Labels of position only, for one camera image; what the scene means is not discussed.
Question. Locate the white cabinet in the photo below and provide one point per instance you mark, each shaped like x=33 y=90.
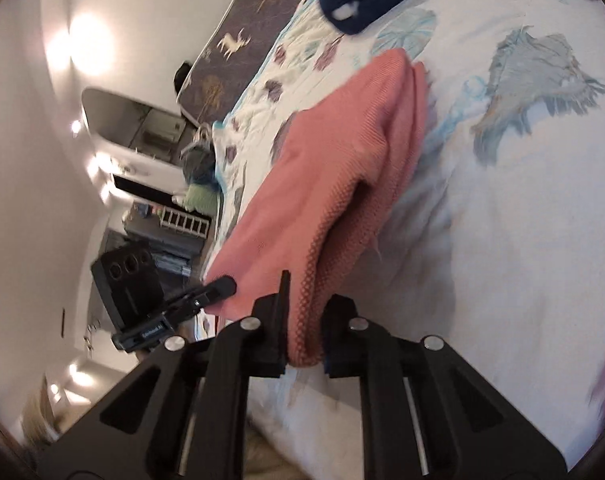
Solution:
x=127 y=130

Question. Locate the grey green cloth pile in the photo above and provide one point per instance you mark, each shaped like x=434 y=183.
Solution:
x=200 y=157

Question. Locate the white slatted rack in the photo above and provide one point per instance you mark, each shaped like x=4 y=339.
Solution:
x=182 y=222

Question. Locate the pink knitted cloth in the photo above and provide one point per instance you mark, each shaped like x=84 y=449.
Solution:
x=327 y=170

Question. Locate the white leaf print blanket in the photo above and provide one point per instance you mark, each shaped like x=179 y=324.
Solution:
x=507 y=220

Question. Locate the dark patterned headboard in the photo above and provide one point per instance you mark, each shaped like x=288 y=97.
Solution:
x=232 y=60

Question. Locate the black object behind bed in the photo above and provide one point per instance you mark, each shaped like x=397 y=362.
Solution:
x=182 y=75

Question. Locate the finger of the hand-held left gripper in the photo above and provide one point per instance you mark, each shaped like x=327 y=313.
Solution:
x=207 y=295

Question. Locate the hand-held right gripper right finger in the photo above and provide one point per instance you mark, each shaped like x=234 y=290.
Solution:
x=332 y=330

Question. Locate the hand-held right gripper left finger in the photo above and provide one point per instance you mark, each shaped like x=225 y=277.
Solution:
x=282 y=310

